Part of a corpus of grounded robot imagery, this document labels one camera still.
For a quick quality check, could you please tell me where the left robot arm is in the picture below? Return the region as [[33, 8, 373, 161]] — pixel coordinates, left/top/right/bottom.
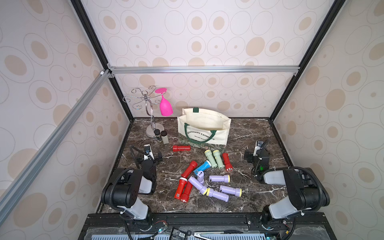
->
[[101, 145, 163, 225]]

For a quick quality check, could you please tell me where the purple flashlight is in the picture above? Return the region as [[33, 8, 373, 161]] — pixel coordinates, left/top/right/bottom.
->
[[206, 188, 229, 202], [209, 175, 231, 183], [220, 185, 243, 197]]

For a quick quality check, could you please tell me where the left green flashlight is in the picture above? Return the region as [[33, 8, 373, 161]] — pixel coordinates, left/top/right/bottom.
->
[[205, 150, 218, 168]]

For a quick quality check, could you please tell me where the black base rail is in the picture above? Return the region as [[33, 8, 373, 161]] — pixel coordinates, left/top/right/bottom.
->
[[79, 212, 336, 240]]

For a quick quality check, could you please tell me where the cream canvas tote bag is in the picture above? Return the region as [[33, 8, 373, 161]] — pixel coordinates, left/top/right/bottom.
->
[[177, 108, 231, 151]]

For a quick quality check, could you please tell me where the aluminium rail left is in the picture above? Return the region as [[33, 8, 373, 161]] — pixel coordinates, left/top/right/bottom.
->
[[1, 69, 112, 224]]

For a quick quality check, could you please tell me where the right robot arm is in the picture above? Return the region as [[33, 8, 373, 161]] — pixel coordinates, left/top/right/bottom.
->
[[244, 148, 331, 226]]

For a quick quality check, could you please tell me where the small red flashlight right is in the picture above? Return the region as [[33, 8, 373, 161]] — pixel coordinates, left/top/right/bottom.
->
[[222, 153, 233, 172]]

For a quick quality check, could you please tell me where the horizontal aluminium rail back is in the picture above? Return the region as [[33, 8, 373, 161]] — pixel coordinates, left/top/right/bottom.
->
[[111, 66, 300, 74]]

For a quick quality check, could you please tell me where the chrome wine glass rack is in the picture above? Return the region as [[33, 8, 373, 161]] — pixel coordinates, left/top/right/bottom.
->
[[123, 86, 164, 139]]

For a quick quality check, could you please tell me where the purple flashlight upper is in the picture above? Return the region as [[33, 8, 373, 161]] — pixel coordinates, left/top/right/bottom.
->
[[209, 175, 231, 183]]

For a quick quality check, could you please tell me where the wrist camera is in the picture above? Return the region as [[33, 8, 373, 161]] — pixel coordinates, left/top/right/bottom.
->
[[144, 144, 155, 161], [253, 140, 264, 156]]

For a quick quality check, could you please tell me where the blue flashlight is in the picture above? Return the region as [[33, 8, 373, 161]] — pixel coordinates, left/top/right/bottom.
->
[[194, 160, 212, 175]]

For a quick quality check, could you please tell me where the pink plastic wine glass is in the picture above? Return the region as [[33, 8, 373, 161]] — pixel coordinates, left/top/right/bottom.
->
[[155, 88, 173, 117]]

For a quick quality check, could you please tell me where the purple flashlight diagonal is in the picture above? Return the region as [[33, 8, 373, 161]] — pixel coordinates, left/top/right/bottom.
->
[[188, 176, 208, 195]]

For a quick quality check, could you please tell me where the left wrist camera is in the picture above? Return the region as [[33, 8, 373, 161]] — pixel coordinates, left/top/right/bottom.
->
[[144, 144, 155, 161]]

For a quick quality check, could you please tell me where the red flashlight white ring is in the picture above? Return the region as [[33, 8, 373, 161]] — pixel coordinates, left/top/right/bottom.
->
[[174, 176, 188, 200]]

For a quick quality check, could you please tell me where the right green flashlight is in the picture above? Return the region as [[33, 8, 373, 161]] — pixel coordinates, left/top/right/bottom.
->
[[213, 150, 225, 169]]

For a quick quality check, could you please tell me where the purple flashlight right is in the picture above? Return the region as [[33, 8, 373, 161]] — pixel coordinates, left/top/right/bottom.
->
[[220, 185, 243, 197]]

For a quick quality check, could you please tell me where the purple flashlight bottom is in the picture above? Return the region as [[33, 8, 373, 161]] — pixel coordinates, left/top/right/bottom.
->
[[206, 188, 229, 202]]

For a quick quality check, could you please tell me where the red flashlight bottom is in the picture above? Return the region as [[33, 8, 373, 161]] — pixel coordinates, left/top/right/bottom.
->
[[180, 182, 193, 203]]

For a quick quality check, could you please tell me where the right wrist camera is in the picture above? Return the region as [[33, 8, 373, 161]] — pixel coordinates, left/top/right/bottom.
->
[[253, 140, 264, 156]]

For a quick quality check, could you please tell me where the green flashlight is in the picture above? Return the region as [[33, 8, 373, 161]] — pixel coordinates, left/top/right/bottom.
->
[[213, 150, 225, 169], [205, 150, 218, 168]]

